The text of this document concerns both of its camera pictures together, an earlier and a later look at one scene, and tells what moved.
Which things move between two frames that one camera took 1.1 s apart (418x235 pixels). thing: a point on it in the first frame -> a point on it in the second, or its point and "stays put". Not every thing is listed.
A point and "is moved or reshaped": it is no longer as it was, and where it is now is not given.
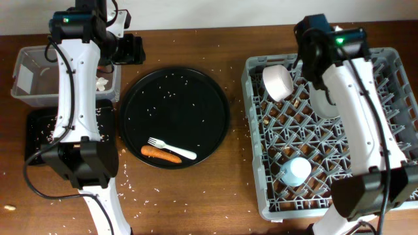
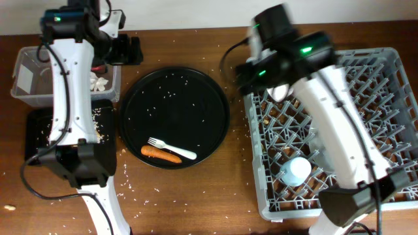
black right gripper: [321, 87] -> [249, 78]
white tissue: [100, 83] stays put
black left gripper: [135, 54] stays put
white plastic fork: [160, 143] stays put
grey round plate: [319, 100] is moved or reshaped
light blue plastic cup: [295, 172] stays put
